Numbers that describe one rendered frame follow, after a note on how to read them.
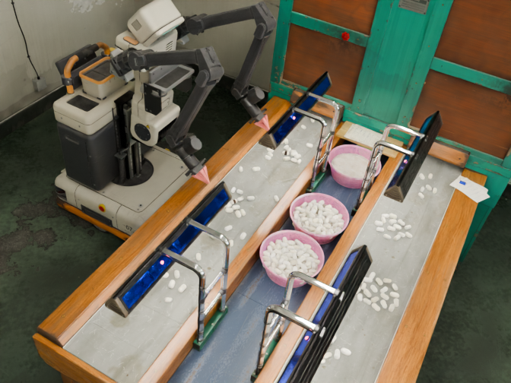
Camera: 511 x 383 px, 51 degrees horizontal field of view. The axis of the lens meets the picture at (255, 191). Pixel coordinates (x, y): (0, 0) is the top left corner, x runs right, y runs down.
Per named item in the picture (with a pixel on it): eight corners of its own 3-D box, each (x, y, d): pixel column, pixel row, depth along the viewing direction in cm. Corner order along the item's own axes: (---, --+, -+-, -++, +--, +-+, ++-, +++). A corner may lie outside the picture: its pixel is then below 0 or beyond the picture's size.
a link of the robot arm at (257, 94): (239, 84, 271) (230, 90, 265) (254, 74, 263) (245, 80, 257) (253, 104, 273) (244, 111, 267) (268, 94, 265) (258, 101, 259)
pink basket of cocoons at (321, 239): (284, 245, 236) (287, 229, 229) (289, 203, 255) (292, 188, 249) (344, 254, 235) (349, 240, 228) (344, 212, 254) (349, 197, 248)
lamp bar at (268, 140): (258, 144, 227) (259, 130, 222) (317, 80, 268) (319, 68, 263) (274, 151, 224) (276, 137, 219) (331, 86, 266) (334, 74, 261)
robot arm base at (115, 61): (126, 49, 241) (109, 59, 233) (137, 43, 236) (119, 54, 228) (136, 66, 244) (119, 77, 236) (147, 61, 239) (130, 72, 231)
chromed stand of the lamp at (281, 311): (249, 380, 188) (262, 306, 157) (275, 337, 201) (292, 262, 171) (298, 408, 182) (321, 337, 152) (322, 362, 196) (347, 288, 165)
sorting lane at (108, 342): (63, 351, 185) (61, 347, 183) (292, 108, 306) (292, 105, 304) (133, 394, 176) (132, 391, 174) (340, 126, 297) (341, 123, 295)
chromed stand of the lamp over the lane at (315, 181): (275, 182, 265) (287, 107, 234) (293, 161, 278) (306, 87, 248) (309, 197, 259) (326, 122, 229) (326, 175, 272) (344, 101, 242)
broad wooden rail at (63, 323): (44, 355, 198) (35, 327, 185) (271, 121, 319) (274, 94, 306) (69, 371, 194) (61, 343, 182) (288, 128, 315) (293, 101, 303)
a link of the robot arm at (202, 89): (217, 61, 214) (199, 66, 206) (226, 71, 213) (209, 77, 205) (176, 133, 242) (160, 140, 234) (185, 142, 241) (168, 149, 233)
